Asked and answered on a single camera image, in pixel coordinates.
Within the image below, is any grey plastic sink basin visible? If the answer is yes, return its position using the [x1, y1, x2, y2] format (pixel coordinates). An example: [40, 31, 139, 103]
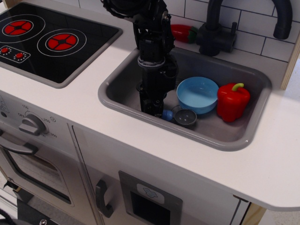
[98, 48, 271, 151]

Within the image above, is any light blue plastic bowl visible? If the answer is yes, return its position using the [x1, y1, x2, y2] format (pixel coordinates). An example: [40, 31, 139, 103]
[176, 77, 219, 115]

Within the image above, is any dark grey toy faucet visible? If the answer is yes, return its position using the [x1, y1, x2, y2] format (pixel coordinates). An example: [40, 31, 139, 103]
[196, 0, 293, 57]

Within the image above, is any blue-handled grey toy spoon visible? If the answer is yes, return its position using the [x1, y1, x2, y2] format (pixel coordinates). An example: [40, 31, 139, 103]
[162, 105, 197, 128]

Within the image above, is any white cabinet door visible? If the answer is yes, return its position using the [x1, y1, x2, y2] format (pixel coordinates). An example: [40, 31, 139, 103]
[72, 126, 250, 225]

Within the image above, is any grey oven dial knob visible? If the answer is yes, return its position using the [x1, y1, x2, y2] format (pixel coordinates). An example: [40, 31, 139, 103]
[19, 114, 46, 136]

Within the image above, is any red toy bell pepper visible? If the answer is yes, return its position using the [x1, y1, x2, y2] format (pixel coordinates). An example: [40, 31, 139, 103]
[217, 83, 250, 122]

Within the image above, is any grey oven door handle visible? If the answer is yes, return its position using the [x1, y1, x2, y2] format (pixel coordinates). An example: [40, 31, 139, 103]
[0, 136, 38, 155]

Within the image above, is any black toy stove top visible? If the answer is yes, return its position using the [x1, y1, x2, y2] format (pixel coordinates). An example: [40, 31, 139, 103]
[0, 3, 122, 89]

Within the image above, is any grey toy dispenser panel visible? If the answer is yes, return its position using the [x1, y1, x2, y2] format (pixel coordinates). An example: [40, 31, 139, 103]
[119, 171, 183, 225]

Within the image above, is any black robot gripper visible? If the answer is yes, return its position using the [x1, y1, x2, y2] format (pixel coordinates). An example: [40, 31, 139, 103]
[137, 55, 178, 118]

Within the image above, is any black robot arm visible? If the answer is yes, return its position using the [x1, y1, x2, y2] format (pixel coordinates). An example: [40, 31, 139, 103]
[102, 0, 178, 118]

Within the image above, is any red toy chili pepper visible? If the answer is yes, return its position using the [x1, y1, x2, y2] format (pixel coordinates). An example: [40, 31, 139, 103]
[171, 24, 198, 44]

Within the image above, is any toy oven door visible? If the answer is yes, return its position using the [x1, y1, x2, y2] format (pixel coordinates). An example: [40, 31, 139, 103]
[0, 127, 99, 225]

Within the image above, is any grey cabinet door handle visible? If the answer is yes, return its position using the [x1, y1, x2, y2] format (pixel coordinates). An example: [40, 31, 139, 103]
[95, 180, 113, 218]

